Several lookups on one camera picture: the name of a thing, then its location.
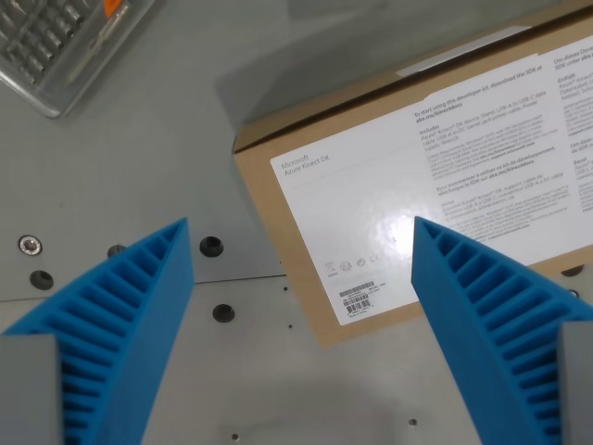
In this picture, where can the clear plastic bit set case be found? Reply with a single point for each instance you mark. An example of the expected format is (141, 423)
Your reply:
(51, 51)

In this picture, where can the silver hex socket bolt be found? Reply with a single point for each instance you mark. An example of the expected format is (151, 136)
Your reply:
(30, 245)

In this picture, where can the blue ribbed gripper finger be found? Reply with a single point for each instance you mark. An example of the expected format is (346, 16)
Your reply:
(486, 315)
(134, 296)

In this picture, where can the cardboard Azure Kinect box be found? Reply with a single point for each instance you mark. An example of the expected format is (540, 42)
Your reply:
(370, 185)

